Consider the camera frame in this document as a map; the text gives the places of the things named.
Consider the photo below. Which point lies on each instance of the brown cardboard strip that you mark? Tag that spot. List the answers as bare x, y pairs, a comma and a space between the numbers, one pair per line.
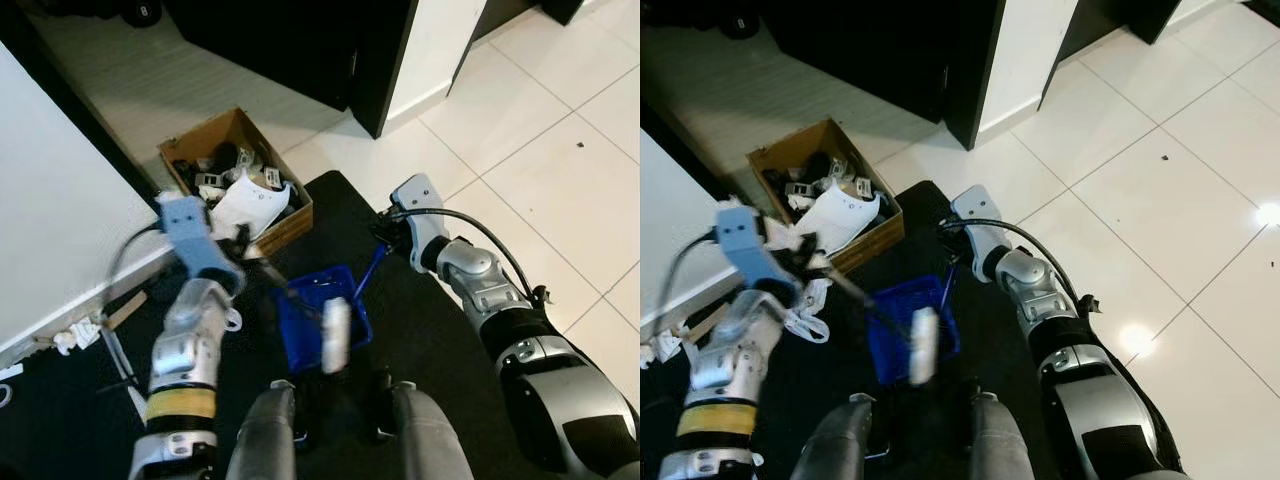
706, 322
126, 309

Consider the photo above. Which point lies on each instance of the light blue left wrist camera mount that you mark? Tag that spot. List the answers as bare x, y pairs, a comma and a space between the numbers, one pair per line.
195, 238
752, 245

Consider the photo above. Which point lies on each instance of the brown cardboard box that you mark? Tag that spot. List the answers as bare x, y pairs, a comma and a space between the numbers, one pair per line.
878, 235
285, 228

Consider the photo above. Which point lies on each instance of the white desk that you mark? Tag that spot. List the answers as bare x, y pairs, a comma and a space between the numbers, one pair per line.
675, 220
55, 190

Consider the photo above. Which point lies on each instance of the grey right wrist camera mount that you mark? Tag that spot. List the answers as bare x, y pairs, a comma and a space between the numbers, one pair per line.
980, 225
422, 215

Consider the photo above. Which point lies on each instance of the grey left robot leg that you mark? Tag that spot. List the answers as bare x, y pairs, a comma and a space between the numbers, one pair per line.
848, 440
262, 435

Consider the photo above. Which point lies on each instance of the small black cabinet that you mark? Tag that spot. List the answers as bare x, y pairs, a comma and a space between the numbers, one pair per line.
520, 15
1110, 18

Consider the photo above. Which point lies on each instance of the grey right robot leg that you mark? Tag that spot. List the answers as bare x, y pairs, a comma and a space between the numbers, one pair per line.
1002, 440
425, 435

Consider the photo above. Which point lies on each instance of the grey robot leg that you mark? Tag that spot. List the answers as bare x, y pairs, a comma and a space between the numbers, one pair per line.
848, 440
425, 435
1002, 440
262, 435

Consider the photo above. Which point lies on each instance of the white crumpled paper scrap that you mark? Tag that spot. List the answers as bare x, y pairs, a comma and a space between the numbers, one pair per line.
72, 335
664, 345

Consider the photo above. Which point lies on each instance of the blue dustpan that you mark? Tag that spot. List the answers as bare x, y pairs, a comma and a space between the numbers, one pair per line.
895, 330
310, 320

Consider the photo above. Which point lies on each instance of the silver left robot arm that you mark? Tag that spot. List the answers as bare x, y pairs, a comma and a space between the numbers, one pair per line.
185, 360
725, 365

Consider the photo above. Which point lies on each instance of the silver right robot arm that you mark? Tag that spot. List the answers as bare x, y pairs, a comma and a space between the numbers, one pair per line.
540, 370
1090, 400

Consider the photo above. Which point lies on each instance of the white plastic shell piece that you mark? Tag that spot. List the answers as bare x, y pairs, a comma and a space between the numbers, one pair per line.
840, 215
250, 205

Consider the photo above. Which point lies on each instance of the black floor mat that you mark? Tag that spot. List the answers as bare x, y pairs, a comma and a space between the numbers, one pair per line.
420, 330
990, 340

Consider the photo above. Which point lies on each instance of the large black cabinet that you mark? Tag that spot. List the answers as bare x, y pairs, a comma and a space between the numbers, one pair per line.
880, 50
290, 45

